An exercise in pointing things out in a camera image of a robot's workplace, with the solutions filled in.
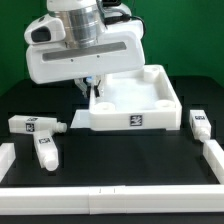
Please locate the white desk top tray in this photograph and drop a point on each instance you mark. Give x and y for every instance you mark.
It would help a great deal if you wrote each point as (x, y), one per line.
(140, 99)

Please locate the white obstacle wall bar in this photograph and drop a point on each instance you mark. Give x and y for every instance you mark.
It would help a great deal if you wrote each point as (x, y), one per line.
(112, 200)

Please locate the white left wall block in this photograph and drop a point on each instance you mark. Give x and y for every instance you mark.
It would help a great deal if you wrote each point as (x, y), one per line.
(7, 157)

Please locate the white marker sheet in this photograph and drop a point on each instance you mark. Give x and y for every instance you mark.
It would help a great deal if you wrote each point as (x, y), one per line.
(81, 119)

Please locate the white right wall block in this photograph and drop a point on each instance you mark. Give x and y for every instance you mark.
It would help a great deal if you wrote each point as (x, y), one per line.
(214, 155)

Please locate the white wall block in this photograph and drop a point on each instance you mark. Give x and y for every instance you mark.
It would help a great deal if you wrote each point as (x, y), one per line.
(7, 157)
(214, 155)

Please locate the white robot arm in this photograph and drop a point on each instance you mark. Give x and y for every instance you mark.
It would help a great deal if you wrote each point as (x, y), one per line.
(83, 40)

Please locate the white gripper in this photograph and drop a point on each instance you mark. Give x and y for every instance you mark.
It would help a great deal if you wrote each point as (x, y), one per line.
(117, 49)

